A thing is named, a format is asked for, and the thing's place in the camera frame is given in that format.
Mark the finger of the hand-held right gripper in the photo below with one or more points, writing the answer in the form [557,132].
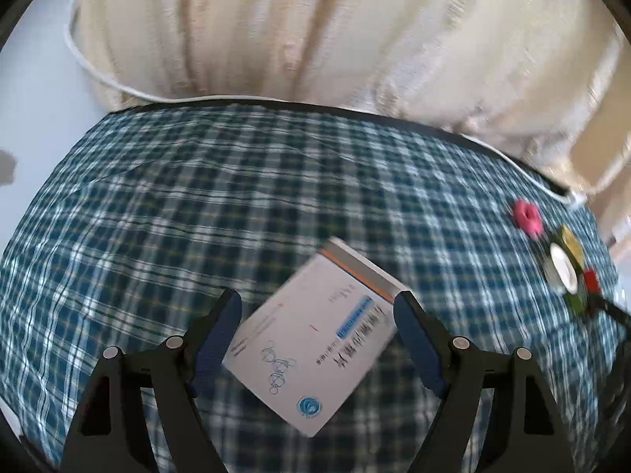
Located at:
[609,309]

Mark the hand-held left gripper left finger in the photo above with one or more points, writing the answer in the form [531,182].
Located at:
[217,340]

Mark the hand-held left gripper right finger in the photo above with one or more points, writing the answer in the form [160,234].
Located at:
[416,340]

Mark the green block with blue dots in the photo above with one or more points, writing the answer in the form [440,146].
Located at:
[577,304]

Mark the dark green box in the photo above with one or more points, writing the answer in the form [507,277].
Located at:
[572,242]

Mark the white medicine box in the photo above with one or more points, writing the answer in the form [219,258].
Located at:
[305,345]

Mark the small pink foam roller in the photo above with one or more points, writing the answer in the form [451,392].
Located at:
[525,214]

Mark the red block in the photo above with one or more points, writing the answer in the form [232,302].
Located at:
[590,280]

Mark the white plastic cup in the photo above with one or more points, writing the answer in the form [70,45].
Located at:
[562,266]

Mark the white power strip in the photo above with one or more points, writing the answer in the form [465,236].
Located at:
[577,198]

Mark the blue plaid tablecloth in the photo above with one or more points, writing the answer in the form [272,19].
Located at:
[197,207]

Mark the cream patterned curtain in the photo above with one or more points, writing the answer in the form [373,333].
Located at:
[320,24]

